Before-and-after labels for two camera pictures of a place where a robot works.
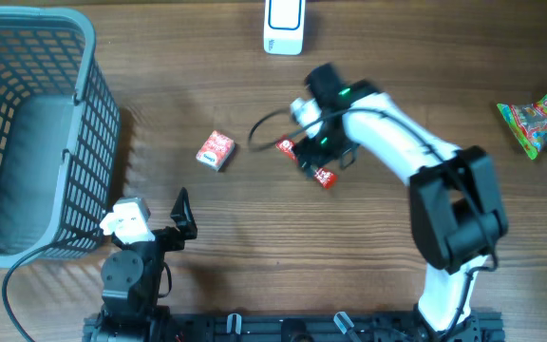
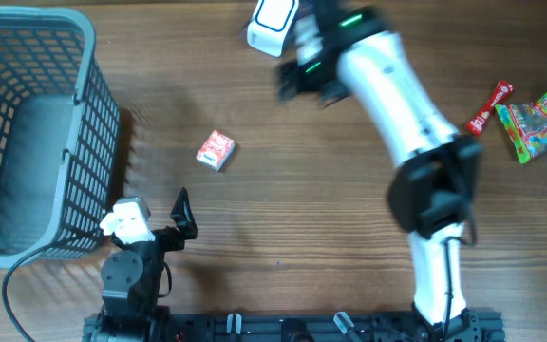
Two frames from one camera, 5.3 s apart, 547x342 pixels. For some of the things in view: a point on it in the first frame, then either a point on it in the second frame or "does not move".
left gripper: (180, 215) does not move
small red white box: (216, 150) does not move
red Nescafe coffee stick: (323, 176) -> (499, 94)
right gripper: (318, 155) -> (306, 79)
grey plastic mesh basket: (45, 137) does not move
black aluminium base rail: (322, 327) does not move
